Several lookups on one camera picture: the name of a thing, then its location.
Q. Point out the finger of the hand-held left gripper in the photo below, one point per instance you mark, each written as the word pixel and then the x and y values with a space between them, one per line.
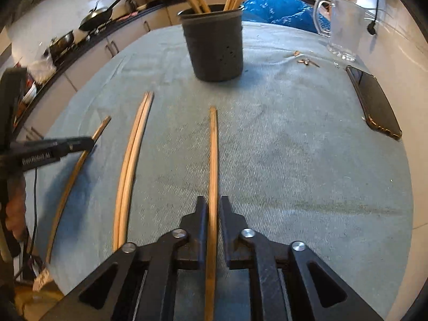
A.
pixel 78 144

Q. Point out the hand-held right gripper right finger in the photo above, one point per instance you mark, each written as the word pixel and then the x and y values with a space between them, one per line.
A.
pixel 227 227

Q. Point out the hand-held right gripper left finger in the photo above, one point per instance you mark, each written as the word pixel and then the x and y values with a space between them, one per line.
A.
pixel 199 227

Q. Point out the wooden chopstick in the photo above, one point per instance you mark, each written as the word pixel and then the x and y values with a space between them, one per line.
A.
pixel 124 180
pixel 67 194
pixel 213 157
pixel 130 180

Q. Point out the black perforated utensil holder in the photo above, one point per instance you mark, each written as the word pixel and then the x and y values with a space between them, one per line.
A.
pixel 214 46

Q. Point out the person's left hand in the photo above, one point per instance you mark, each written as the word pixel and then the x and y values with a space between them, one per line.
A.
pixel 16 210

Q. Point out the white ceramic bowl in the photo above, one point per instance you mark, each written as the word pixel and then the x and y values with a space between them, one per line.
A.
pixel 29 93

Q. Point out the clear plastic bag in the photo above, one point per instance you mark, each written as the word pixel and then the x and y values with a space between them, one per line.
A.
pixel 41 68

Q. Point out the steel cooking pot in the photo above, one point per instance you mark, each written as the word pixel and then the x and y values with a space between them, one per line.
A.
pixel 62 43

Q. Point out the beige kitchen base cabinet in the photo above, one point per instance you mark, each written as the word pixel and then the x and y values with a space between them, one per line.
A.
pixel 87 60

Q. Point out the black kitchen countertop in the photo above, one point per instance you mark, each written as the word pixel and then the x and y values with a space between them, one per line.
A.
pixel 100 38

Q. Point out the cardboard box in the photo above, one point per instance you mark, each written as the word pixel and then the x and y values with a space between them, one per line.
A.
pixel 40 294

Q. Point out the small keys on table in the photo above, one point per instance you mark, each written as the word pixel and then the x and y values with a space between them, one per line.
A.
pixel 306 62

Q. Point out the black smartphone in case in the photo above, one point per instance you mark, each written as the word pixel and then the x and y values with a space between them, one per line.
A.
pixel 374 100

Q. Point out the blue plastic bag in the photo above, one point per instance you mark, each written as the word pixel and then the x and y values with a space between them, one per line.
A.
pixel 277 6

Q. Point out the clear glass pitcher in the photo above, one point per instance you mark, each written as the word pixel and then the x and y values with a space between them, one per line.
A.
pixel 347 23

